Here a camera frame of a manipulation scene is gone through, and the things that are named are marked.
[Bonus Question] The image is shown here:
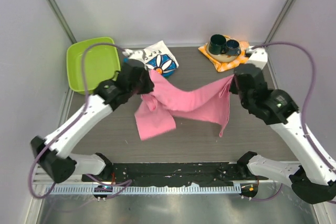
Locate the orange checkered cloth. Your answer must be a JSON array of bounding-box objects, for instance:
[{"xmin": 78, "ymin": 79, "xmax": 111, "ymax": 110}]
[{"xmin": 198, "ymin": 40, "xmax": 250, "ymax": 72}]

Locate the dark blue mug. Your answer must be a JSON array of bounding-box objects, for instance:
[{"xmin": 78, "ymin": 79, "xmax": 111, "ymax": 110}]
[{"xmin": 225, "ymin": 39, "xmax": 241, "ymax": 56}]

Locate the pink t shirt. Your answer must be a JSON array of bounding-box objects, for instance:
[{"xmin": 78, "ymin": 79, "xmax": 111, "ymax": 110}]
[{"xmin": 134, "ymin": 70, "xmax": 233, "ymax": 141}]

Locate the lime green plastic tub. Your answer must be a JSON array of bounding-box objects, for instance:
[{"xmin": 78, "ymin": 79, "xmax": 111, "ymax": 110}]
[{"xmin": 66, "ymin": 37, "xmax": 121, "ymax": 94}]

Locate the dark green mug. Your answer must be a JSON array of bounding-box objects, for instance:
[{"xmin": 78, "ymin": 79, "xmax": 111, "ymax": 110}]
[{"xmin": 208, "ymin": 34, "xmax": 226, "ymax": 55}]

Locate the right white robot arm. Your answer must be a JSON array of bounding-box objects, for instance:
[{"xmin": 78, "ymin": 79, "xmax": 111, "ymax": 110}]
[{"xmin": 230, "ymin": 63, "xmax": 335, "ymax": 205}]

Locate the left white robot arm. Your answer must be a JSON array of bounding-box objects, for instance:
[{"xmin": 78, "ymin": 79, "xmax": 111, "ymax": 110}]
[{"xmin": 30, "ymin": 59, "xmax": 154, "ymax": 184}]

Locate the white daisy print t shirt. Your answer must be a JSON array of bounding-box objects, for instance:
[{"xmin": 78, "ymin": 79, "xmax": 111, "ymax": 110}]
[{"xmin": 143, "ymin": 40, "xmax": 179, "ymax": 78}]

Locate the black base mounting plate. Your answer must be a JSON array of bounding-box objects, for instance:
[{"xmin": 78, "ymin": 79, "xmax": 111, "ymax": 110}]
[{"xmin": 81, "ymin": 161, "xmax": 270, "ymax": 187}]

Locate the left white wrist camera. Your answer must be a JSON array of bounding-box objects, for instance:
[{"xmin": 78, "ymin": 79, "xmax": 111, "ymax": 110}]
[{"xmin": 122, "ymin": 49, "xmax": 146, "ymax": 63}]

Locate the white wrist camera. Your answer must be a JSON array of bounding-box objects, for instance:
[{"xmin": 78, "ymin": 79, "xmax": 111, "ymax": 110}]
[
  {"xmin": 122, "ymin": 49, "xmax": 146, "ymax": 63},
  {"xmin": 245, "ymin": 46, "xmax": 268, "ymax": 70}
]

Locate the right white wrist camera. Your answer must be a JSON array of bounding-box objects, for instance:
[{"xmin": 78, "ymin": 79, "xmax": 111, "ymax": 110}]
[{"xmin": 245, "ymin": 46, "xmax": 268, "ymax": 70}]

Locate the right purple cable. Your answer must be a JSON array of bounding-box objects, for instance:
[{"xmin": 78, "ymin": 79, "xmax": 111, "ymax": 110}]
[{"xmin": 246, "ymin": 41, "xmax": 336, "ymax": 204}]

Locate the purple cable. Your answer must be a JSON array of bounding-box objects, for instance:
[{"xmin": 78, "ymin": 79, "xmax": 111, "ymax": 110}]
[
  {"xmin": 246, "ymin": 41, "xmax": 336, "ymax": 204},
  {"xmin": 28, "ymin": 42, "xmax": 133, "ymax": 200}
]

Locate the slotted white cable duct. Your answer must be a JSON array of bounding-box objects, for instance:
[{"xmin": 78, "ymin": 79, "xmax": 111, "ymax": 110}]
[{"xmin": 51, "ymin": 183, "xmax": 241, "ymax": 195}]

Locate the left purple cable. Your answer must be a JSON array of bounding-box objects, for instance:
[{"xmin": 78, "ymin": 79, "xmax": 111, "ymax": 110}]
[{"xmin": 28, "ymin": 42, "xmax": 133, "ymax": 200}]

